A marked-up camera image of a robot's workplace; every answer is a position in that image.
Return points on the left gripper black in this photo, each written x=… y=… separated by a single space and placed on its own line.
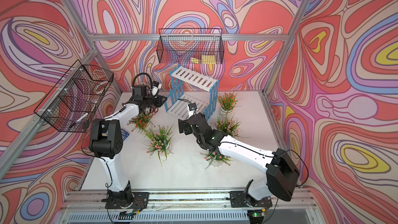
x=158 y=103

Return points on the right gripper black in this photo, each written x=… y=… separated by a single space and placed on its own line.
x=186 y=126

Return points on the pink flower pot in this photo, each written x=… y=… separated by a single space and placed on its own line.
x=215 y=159
x=228 y=126
x=160 y=142

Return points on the blue white slatted rack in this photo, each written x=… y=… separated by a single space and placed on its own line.
x=190 y=86

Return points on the pink flower pot front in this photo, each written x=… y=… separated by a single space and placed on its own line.
x=215 y=159

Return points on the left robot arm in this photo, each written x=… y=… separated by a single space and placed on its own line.
x=106 y=139

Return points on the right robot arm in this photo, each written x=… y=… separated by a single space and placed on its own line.
x=280 y=172

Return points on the orange flower pot left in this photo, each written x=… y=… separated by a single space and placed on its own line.
x=142 y=123

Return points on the orange flower pot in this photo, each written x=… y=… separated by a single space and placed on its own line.
x=227 y=102
x=142 y=123

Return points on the blue children's book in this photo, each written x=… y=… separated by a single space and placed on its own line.
x=125 y=134

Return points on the orange flower pot right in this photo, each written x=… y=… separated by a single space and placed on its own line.
x=227 y=102

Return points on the white marker in basket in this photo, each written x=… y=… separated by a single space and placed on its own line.
x=78 y=120

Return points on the yellow sponge in basket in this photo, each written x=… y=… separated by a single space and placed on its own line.
x=204 y=59

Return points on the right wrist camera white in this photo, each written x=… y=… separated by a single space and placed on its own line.
x=192 y=109

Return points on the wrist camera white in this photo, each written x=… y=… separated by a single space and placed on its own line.
x=155 y=88
x=192 y=109

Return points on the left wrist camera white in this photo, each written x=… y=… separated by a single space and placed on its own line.
x=155 y=88

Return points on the red handled scissors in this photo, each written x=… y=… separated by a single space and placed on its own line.
x=153 y=110

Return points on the black wire basket left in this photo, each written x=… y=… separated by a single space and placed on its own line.
x=84 y=87

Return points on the black wire basket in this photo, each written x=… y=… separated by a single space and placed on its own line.
x=84 y=87
x=178 y=45

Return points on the black wire basket back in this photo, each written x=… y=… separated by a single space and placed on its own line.
x=178 y=45

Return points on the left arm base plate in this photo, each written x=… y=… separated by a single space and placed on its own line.
x=119 y=200

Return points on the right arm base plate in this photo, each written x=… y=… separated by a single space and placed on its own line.
x=241 y=199

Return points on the aluminium rail front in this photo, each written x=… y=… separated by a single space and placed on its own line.
x=206 y=206

